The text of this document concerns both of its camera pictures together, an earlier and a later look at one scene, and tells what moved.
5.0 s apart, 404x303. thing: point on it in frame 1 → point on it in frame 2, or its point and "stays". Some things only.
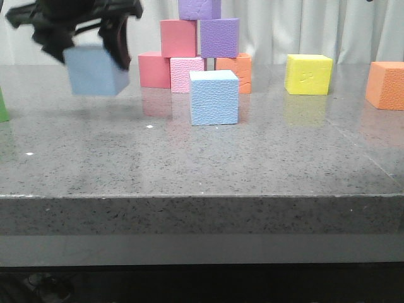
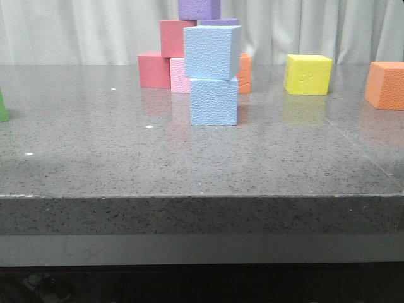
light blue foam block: (93, 71) → (212, 52)
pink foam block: (180, 72) stays
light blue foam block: (214, 97) stays
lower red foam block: (154, 70) stays
